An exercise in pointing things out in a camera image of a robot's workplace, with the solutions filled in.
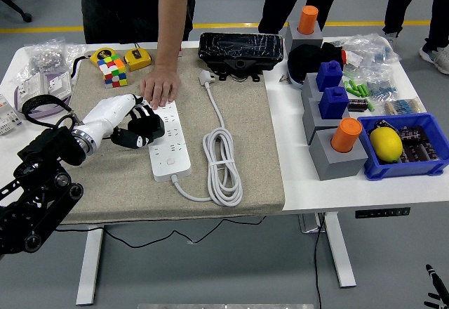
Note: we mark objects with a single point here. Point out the white socket box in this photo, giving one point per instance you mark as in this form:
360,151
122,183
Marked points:
59,83
31,87

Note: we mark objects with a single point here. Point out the white bowl with blue rim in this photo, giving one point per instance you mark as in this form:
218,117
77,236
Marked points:
294,83

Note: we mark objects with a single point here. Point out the white power strip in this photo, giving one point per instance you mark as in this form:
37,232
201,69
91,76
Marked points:
172,154

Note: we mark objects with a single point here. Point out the scrambled colour puzzle cube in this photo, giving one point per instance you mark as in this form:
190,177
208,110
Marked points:
114,72

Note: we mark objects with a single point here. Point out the purple tray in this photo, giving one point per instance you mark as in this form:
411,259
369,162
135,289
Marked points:
45,113

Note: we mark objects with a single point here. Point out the round yellow tape measure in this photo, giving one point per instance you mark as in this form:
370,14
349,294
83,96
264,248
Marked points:
101,55

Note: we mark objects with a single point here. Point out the black plug adapter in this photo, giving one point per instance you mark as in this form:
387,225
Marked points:
158,128

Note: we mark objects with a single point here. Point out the clear bag of taped resistors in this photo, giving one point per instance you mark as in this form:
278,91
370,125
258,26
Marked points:
403,106

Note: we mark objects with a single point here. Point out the clear bag of blue resistors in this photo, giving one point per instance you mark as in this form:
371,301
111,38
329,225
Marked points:
380,87

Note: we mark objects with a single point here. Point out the white circuit breaker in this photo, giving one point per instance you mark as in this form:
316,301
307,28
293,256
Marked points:
7,119

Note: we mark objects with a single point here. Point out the orange cylinder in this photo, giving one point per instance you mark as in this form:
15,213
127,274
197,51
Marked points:
345,135
308,19

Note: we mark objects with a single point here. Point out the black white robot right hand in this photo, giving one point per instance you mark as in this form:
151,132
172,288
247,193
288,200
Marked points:
438,284

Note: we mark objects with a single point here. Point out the grey square block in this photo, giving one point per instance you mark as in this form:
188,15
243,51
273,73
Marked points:
336,166
308,87
293,37
310,119

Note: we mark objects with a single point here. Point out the person's left forearm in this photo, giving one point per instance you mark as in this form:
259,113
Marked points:
172,24

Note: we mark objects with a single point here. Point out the grey-brown mat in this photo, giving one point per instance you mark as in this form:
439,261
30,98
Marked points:
245,147

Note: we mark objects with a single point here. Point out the green battery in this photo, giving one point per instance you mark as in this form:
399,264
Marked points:
365,91
353,91
370,105
347,86

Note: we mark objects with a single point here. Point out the small white carton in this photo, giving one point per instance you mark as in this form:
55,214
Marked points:
355,59

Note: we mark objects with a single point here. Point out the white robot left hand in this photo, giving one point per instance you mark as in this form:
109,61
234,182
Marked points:
105,114

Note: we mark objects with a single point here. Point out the dark brown capacitor pack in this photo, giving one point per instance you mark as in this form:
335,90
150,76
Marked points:
417,147

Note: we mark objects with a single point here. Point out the white table leg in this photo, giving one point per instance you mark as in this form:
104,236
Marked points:
338,253
89,270

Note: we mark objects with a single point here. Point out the clear bag of metal parts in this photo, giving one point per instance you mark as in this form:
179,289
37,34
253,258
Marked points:
43,59

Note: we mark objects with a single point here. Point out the large clear bag of resistors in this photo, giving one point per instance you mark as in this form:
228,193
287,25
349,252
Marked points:
375,47

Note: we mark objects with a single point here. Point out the blue plastic bin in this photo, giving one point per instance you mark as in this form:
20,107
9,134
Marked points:
400,170

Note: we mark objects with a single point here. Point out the blue block with knob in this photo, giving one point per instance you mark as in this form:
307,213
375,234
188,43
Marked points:
333,105
329,77

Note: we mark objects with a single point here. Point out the yellow lemon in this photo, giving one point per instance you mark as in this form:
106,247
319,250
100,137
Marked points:
386,144

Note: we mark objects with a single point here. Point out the small orange cap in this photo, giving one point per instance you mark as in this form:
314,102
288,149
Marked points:
344,57

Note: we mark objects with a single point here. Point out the black device in plastic wrap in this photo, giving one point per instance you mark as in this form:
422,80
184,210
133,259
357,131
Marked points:
240,47

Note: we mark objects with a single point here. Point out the small yellow tape measure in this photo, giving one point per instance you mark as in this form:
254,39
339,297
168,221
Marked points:
137,59

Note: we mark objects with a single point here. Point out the black table control panel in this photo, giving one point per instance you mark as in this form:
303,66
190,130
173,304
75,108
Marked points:
382,212

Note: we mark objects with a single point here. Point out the black cloth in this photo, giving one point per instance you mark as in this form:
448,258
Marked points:
305,59

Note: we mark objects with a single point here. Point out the person's left hand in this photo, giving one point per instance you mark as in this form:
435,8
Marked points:
161,86

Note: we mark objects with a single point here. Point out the small black clip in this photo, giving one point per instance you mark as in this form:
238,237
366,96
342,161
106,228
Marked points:
380,124

